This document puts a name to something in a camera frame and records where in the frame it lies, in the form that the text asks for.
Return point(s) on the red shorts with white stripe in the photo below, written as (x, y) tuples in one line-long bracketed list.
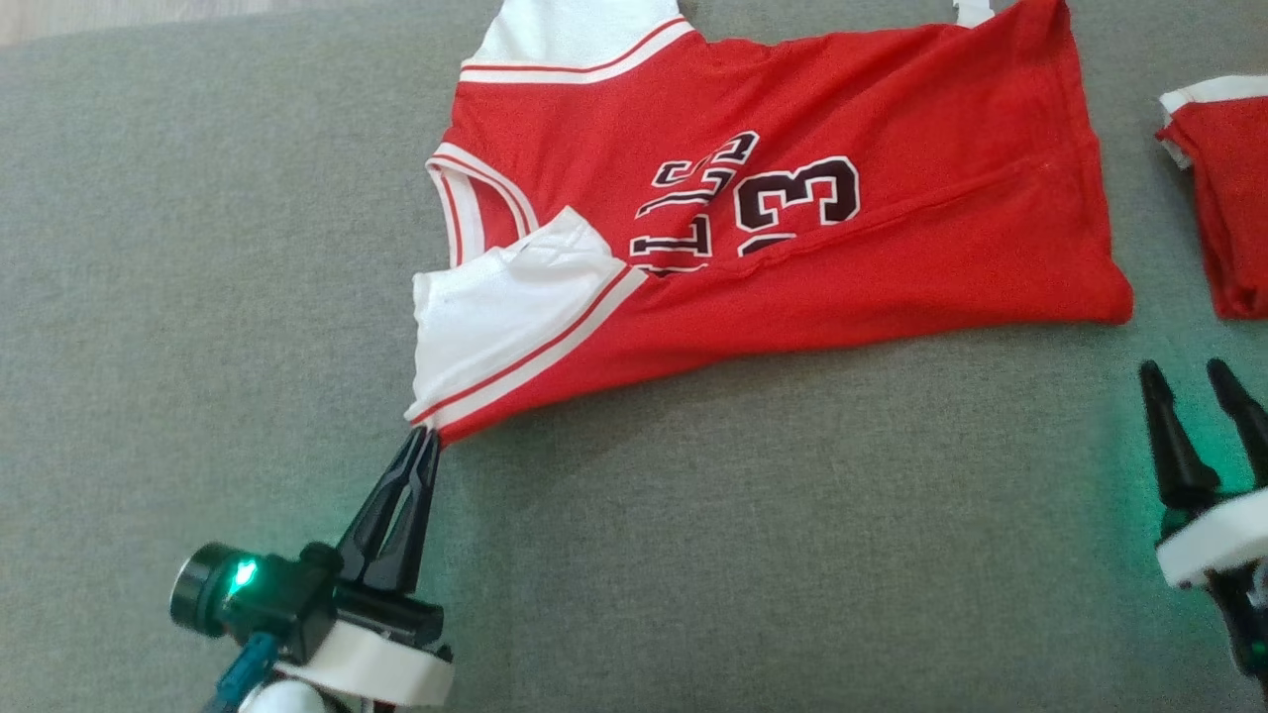
[(1233, 198)]

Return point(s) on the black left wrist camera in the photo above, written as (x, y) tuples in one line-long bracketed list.
[(267, 599)]

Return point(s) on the red white basketball jersey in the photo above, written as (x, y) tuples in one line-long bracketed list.
[(892, 248)]

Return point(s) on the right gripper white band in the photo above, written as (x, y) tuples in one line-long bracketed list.
[(1218, 540)]

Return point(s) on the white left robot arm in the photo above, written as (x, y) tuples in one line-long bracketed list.
[(287, 698)]

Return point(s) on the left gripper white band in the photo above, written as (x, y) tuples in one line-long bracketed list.
[(376, 663)]

